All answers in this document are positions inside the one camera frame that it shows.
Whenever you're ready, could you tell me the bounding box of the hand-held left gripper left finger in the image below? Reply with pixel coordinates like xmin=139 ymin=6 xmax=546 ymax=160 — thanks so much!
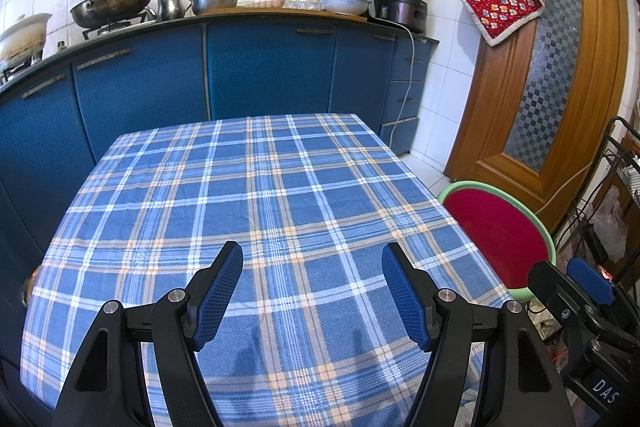
xmin=52 ymin=241 xmax=245 ymax=427

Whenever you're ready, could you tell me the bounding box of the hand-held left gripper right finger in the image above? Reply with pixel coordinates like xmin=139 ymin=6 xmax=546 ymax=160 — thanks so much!
xmin=381 ymin=242 xmax=576 ymax=427

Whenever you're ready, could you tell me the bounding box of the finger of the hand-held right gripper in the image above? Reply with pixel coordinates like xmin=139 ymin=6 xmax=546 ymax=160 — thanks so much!
xmin=566 ymin=257 xmax=640 ymax=358
xmin=527 ymin=259 xmax=596 ymax=358

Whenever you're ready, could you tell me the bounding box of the red round stool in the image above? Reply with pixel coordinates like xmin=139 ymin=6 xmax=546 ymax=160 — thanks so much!
xmin=436 ymin=180 xmax=557 ymax=303

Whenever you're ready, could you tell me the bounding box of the white plastic bag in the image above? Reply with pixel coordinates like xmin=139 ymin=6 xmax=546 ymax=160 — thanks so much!
xmin=592 ymin=187 xmax=628 ymax=263

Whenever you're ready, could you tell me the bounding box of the black metal rack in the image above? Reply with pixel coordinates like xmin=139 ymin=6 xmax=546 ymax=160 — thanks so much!
xmin=565 ymin=117 xmax=640 ymax=288

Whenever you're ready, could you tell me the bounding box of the blue plaid tablecloth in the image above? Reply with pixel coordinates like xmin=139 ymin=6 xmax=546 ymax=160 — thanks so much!
xmin=20 ymin=113 xmax=513 ymax=427

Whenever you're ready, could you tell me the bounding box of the wooden door with glass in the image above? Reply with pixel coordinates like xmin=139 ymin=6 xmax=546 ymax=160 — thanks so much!
xmin=445 ymin=0 xmax=631 ymax=233

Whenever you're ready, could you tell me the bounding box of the blue kitchen base cabinet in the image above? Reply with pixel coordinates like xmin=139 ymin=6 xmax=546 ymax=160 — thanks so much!
xmin=0 ymin=17 xmax=441 ymax=258

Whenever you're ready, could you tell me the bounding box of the dark rice cooker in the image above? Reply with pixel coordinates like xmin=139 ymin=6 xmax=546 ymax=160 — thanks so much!
xmin=373 ymin=0 xmax=429 ymax=32

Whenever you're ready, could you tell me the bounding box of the gas stove burner grate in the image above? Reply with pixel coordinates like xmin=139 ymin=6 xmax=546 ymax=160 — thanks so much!
xmin=81 ymin=19 xmax=157 ymax=40

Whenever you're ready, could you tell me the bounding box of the steel mixing basin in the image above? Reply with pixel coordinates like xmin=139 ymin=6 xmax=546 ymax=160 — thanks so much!
xmin=189 ymin=0 xmax=242 ymax=16

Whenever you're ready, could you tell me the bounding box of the steel kettle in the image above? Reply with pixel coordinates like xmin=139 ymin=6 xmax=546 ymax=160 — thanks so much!
xmin=156 ymin=0 xmax=193 ymax=22

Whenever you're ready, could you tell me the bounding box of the white enamel bowl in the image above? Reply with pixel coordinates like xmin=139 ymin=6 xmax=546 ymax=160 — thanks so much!
xmin=317 ymin=0 xmax=372 ymax=16

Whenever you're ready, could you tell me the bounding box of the dark metal wok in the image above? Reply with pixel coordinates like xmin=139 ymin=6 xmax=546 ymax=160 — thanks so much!
xmin=61 ymin=0 xmax=157 ymax=29

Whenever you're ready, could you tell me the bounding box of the white clay pot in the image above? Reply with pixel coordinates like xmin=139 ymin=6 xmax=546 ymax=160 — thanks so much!
xmin=0 ymin=13 xmax=53 ymax=65

